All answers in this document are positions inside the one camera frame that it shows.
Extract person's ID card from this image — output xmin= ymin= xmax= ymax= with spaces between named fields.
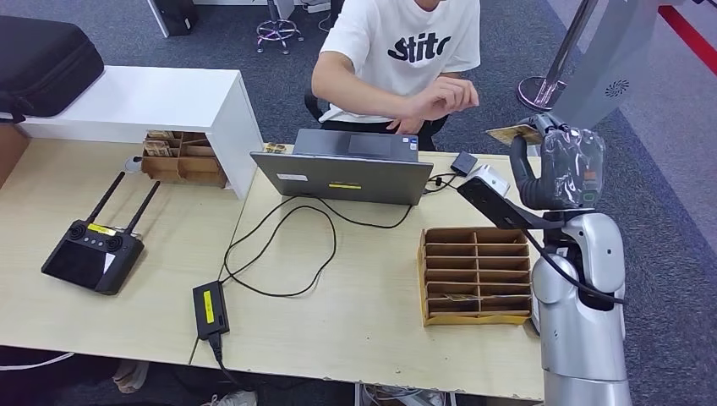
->
xmin=485 ymin=123 xmax=544 ymax=148

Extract grey laptop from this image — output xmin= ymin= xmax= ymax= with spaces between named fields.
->
xmin=250 ymin=129 xmax=435 ymax=206

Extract person's right hand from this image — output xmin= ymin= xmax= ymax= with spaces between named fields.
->
xmin=411 ymin=76 xmax=480 ymax=122

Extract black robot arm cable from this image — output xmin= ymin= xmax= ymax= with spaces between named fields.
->
xmin=523 ymin=228 xmax=627 ymax=306

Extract black office chair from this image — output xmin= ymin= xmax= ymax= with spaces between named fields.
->
xmin=304 ymin=89 xmax=449 ymax=139

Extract thin white cable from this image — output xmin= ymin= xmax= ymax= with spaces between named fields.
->
xmin=0 ymin=352 xmax=75 ymax=372

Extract small black external drive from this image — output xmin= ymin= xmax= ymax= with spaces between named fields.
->
xmin=451 ymin=151 xmax=479 ymax=178

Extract black adapter to laptop cable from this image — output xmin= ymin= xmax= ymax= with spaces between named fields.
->
xmin=222 ymin=195 xmax=414 ymax=299

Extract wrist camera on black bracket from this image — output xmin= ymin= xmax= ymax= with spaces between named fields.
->
xmin=456 ymin=163 xmax=566 ymax=232

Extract black power adapter yellow label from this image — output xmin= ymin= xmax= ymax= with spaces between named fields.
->
xmin=192 ymin=281 xmax=232 ymax=341

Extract person's left hand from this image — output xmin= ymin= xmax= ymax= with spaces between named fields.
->
xmin=386 ymin=114 xmax=427 ymax=135

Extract pale shoe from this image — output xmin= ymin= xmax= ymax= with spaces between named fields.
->
xmin=112 ymin=359 xmax=151 ymax=394

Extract small cardboard organizer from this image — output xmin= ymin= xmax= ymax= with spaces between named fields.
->
xmin=140 ymin=130 xmax=229 ymax=189

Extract black external drive cable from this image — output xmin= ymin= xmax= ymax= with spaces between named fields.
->
xmin=424 ymin=172 xmax=467 ymax=195

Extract grey kiosk stand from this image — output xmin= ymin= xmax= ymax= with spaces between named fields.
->
xmin=551 ymin=0 xmax=662 ymax=131

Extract chrome stool base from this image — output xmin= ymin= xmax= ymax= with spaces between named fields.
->
xmin=256 ymin=0 xmax=304 ymax=56

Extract black computer tower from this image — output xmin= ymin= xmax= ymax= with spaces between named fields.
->
xmin=147 ymin=0 xmax=198 ymax=39

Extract large cardboard card organizer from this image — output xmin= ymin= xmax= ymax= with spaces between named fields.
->
xmin=418 ymin=227 xmax=532 ymax=328

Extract cards in small organizer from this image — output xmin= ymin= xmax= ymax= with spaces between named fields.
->
xmin=144 ymin=131 xmax=176 ymax=158

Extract white sneaker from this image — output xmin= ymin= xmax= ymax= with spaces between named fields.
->
xmin=202 ymin=390 xmax=259 ymax=406

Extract white cable bundle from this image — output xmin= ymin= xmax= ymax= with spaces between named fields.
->
xmin=358 ymin=385 xmax=449 ymax=406

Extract black carrying case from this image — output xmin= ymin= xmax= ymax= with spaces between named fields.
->
xmin=0 ymin=15 xmax=106 ymax=124

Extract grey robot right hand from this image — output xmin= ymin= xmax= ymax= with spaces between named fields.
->
xmin=508 ymin=113 xmax=607 ymax=211

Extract black remote controller with antennas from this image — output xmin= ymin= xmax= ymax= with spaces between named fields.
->
xmin=41 ymin=172 xmax=161 ymax=296

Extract chrome stanchion post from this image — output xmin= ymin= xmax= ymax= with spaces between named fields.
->
xmin=517 ymin=0 xmax=600 ymax=113

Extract person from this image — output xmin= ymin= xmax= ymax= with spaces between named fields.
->
xmin=310 ymin=0 xmax=482 ymax=152

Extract black mains power cord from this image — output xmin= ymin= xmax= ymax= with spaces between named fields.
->
xmin=208 ymin=334 xmax=242 ymax=387

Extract white desk shelf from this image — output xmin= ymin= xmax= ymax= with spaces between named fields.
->
xmin=18 ymin=66 xmax=265 ymax=201

